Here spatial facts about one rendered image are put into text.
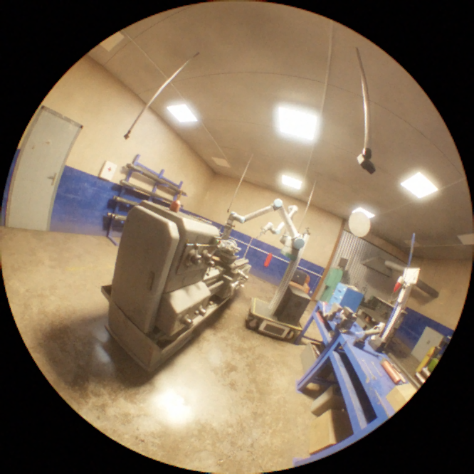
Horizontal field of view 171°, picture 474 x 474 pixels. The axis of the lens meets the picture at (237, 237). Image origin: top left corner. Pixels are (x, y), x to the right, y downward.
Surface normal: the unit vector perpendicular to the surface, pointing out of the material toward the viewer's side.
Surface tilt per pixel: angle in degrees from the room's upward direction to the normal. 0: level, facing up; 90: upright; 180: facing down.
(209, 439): 0
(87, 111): 90
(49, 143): 90
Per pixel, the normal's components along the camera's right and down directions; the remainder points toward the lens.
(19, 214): 0.88, 0.38
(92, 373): 0.38, -0.92
